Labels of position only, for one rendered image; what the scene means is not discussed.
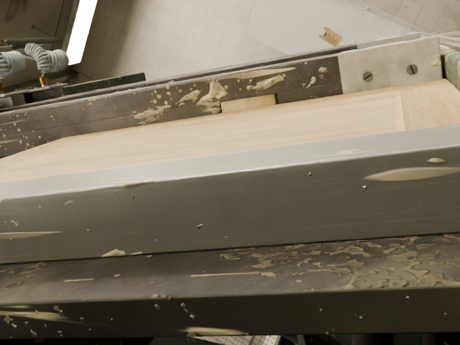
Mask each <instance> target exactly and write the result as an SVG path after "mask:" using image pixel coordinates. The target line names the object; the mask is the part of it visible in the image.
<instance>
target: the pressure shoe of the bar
mask: <svg viewBox="0 0 460 345"><path fill-rule="evenodd" d="M269 105H278V100H277V94H276V93H275V94H267V95H262V96H258V97H250V98H245V99H237V100H232V101H224V102H222V103H221V108H222V113H225V112H233V111H238V110H246V109H251V108H256V107H264V106H269Z"/></svg>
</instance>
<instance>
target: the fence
mask: <svg viewBox="0 0 460 345"><path fill-rule="evenodd" d="M458 232H460V124H455V125H444V126H439V127H429V128H423V129H413V130H407V131H397V132H391V133H381V134H375V135H370V136H359V137H354V138H344V139H338V140H327V141H322V142H312V143H306V144H296V145H290V146H280V147H275V148H269V149H258V150H253V151H242V152H237V153H227V154H221V155H210V156H205V157H195V158H189V159H179V160H173V161H167V162H158V163H152V164H141V165H136V166H126V167H120V168H110V169H104V170H93V171H88V172H78V173H72V174H67V175H56V176H50V177H41V178H35V179H24V180H19V181H9V182H3V183H0V264H16V263H26V262H37V261H55V260H66V259H85V258H95V257H114V256H125V255H143V254H154V253H173V252H184V251H202V250H213V249H223V248H242V247H252V246H272V245H282V244H301V243H311V242H330V241H340V240H360V239H370V238H389V237H399V236H409V235H428V234H438V233H458Z"/></svg>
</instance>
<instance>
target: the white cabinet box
mask: <svg viewBox="0 0 460 345"><path fill-rule="evenodd" d="M413 31H416V32H423V33H427V32H426V31H424V30H422V29H420V28H417V27H415V26H413V25H411V24H409V23H406V22H404V21H402V20H400V19H399V18H396V17H394V16H392V15H390V14H387V13H385V12H383V11H381V10H379V9H377V8H374V7H372V6H371V5H368V4H367V3H364V2H362V1H360V0H258V2H257V5H256V6H255V9H254V11H253V14H252V17H251V19H250V21H249V24H248V26H247V28H246V31H245V34H247V35H249V36H251V37H253V38H255V39H257V40H259V41H261V42H263V43H265V44H267V45H269V46H271V47H274V48H276V49H278V50H280V51H282V52H284V53H286V54H288V55H291V54H295V53H302V52H306V51H313V50H317V49H324V48H329V47H336V46H340V45H344V44H351V43H355V42H362V41H364V40H371V39H375V38H382V37H387V36H393V35H398V34H404V33H409V32H413Z"/></svg>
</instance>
